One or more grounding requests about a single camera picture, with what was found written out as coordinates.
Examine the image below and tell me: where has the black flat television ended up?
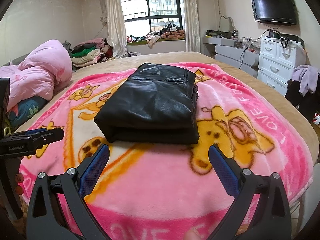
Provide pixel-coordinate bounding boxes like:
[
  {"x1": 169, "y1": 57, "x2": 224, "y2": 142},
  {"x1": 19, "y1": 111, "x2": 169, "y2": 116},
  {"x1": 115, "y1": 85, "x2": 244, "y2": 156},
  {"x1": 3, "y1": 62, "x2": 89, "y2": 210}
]
[{"x1": 250, "y1": 0, "x2": 297, "y2": 26}]

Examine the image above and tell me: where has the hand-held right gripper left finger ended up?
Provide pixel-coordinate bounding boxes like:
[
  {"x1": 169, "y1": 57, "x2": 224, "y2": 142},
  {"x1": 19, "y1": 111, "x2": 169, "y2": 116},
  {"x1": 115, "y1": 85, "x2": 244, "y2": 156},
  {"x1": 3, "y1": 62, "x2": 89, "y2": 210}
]
[{"x1": 26, "y1": 143, "x2": 111, "y2": 240}]

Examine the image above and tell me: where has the black framed window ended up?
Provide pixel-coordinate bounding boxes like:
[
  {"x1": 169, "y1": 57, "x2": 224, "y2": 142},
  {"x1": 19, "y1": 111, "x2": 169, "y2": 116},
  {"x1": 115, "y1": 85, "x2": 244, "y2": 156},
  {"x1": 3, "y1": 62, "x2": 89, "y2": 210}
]
[{"x1": 120, "y1": 0, "x2": 182, "y2": 34}]

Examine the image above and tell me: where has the white drawer cabinet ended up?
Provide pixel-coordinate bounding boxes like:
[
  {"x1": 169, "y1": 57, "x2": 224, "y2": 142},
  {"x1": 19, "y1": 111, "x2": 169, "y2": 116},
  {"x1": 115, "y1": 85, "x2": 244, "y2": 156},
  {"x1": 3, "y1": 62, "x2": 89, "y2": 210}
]
[{"x1": 257, "y1": 36, "x2": 307, "y2": 95}]

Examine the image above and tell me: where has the person's right hand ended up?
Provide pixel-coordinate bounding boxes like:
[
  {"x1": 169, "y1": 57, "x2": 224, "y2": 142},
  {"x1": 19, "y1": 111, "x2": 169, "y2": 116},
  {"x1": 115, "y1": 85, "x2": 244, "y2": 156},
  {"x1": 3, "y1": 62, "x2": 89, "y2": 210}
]
[{"x1": 184, "y1": 227, "x2": 205, "y2": 240}]

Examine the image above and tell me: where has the cream curtain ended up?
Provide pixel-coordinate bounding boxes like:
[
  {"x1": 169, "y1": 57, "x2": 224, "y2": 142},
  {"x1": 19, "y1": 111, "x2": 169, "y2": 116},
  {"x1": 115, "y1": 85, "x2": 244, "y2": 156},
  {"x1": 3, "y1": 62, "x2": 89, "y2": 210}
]
[
  {"x1": 101, "y1": 0, "x2": 128, "y2": 58},
  {"x1": 176, "y1": 0, "x2": 200, "y2": 53}
]

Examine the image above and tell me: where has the dark clothes heap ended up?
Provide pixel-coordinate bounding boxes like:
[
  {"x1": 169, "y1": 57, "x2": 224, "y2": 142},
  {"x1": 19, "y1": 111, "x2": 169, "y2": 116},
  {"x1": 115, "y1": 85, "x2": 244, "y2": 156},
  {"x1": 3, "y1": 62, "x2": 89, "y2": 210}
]
[{"x1": 285, "y1": 79, "x2": 320, "y2": 120}]

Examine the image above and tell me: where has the clutter of cosmetics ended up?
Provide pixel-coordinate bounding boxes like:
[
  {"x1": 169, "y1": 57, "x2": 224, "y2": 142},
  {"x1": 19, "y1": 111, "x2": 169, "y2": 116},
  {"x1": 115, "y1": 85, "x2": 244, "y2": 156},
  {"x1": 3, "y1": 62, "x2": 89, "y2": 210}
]
[{"x1": 206, "y1": 29, "x2": 260, "y2": 49}]

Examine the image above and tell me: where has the person's left hand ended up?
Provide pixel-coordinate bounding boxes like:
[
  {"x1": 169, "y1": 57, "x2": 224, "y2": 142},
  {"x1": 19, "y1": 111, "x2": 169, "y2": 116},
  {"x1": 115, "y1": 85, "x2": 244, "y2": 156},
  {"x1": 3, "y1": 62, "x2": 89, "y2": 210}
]
[{"x1": 14, "y1": 172, "x2": 26, "y2": 197}]

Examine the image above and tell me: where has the stack of folded clothes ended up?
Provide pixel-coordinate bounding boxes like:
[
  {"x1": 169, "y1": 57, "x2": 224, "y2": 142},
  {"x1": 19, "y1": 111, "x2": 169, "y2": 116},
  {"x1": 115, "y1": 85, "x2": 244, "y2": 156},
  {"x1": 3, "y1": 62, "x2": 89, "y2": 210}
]
[{"x1": 71, "y1": 37, "x2": 115, "y2": 68}]

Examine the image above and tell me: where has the lilac garment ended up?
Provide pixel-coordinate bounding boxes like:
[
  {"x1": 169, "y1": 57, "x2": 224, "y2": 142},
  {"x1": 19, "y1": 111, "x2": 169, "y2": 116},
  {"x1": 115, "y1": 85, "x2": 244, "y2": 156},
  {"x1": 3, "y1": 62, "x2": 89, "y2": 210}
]
[{"x1": 292, "y1": 65, "x2": 320, "y2": 97}]

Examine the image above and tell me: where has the bed with beige sheet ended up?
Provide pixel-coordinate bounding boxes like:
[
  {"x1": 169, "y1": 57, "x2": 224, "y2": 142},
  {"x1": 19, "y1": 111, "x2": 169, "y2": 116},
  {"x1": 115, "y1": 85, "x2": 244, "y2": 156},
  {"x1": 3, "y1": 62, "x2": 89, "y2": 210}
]
[{"x1": 10, "y1": 51, "x2": 320, "y2": 165}]

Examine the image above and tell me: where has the dark floral pillow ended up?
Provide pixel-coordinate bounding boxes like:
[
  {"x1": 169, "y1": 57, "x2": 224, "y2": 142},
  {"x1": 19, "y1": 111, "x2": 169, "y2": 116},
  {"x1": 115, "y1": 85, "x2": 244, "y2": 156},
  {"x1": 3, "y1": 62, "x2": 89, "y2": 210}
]
[{"x1": 7, "y1": 95, "x2": 49, "y2": 128}]

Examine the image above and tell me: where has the black cable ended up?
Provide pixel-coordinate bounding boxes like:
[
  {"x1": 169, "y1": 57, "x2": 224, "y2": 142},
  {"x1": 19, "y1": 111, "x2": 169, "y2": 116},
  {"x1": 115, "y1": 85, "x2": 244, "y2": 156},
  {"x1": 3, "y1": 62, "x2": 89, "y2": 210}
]
[{"x1": 239, "y1": 29, "x2": 270, "y2": 69}]

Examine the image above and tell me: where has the wavy framed mirror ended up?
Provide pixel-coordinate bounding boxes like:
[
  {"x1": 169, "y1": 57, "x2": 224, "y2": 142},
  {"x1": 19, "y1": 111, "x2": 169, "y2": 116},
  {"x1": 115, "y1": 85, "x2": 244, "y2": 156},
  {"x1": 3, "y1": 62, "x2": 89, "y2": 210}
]
[{"x1": 219, "y1": 15, "x2": 237, "y2": 32}]

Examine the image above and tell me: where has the grey dressing table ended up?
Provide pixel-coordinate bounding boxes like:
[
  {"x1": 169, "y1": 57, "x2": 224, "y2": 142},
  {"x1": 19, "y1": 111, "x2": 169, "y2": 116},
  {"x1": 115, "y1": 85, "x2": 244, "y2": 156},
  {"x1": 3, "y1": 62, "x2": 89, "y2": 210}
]
[{"x1": 203, "y1": 36, "x2": 260, "y2": 78}]

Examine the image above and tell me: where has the pink cartoon printed blanket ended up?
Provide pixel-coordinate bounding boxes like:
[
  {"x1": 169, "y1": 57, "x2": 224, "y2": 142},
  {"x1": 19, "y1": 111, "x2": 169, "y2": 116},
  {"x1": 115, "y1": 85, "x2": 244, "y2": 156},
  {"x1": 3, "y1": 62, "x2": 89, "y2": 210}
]
[{"x1": 17, "y1": 62, "x2": 314, "y2": 240}]

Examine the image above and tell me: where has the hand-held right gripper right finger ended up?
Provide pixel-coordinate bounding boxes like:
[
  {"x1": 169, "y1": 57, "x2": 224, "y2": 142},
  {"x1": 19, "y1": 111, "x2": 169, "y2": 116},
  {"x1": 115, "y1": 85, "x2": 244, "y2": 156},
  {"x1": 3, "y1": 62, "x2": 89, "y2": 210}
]
[{"x1": 208, "y1": 144, "x2": 292, "y2": 240}]

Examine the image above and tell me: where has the black leather jacket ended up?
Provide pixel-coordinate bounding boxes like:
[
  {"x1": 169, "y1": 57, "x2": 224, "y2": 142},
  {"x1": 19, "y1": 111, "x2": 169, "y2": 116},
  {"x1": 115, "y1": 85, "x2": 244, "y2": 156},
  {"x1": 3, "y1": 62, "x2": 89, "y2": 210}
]
[{"x1": 94, "y1": 62, "x2": 200, "y2": 145}]

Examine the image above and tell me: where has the heap of mixed clothes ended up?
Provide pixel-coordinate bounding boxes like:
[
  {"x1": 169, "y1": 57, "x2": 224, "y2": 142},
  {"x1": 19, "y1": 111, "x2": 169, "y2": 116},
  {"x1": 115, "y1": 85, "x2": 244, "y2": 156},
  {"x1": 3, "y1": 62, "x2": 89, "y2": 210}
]
[{"x1": 126, "y1": 23, "x2": 185, "y2": 47}]

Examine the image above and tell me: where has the pink quilt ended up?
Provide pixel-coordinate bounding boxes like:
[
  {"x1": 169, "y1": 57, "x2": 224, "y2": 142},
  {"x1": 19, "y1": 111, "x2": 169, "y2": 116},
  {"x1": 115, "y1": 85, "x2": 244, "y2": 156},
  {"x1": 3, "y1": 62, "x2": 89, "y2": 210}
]
[{"x1": 0, "y1": 39, "x2": 73, "y2": 112}]

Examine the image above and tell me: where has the green window seat cushion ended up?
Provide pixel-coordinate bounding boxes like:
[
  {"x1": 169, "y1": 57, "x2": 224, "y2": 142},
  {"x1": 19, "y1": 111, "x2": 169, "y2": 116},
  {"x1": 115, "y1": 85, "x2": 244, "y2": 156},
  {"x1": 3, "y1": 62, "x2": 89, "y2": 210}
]
[{"x1": 127, "y1": 36, "x2": 185, "y2": 46}]

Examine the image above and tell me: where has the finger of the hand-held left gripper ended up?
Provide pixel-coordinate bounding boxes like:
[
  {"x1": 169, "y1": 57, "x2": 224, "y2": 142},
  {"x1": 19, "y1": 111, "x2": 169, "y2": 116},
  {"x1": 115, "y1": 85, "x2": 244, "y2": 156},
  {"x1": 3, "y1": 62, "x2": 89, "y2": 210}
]
[
  {"x1": 26, "y1": 127, "x2": 65, "y2": 147},
  {"x1": 24, "y1": 127, "x2": 48, "y2": 135}
]

